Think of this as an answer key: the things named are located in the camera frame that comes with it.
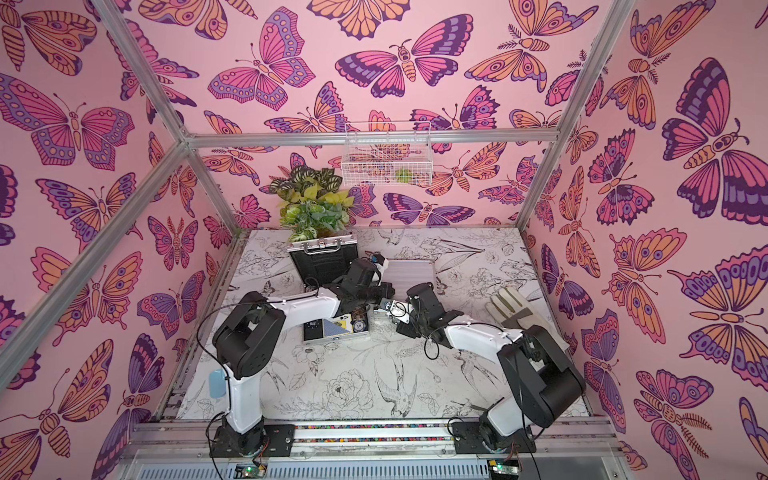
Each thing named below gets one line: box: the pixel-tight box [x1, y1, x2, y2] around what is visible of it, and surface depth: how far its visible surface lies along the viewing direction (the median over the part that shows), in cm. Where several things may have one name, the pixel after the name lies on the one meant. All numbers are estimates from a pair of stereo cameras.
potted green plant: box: [270, 166, 355, 242], surface depth 99 cm
